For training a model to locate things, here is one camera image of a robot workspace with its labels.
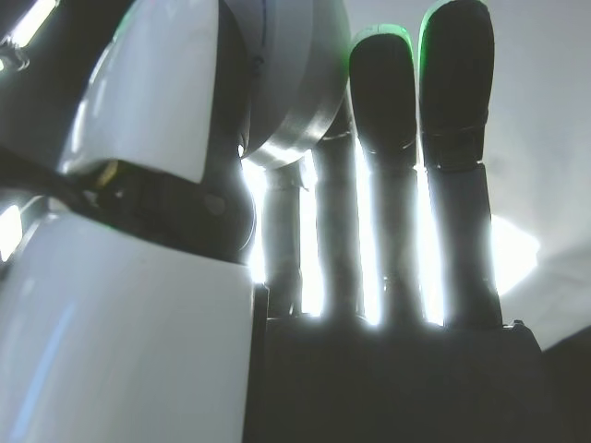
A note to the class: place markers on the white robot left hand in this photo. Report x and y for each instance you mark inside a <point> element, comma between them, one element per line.
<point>138,323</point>

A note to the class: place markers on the measuring tape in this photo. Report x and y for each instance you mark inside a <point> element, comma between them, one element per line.
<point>295,69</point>

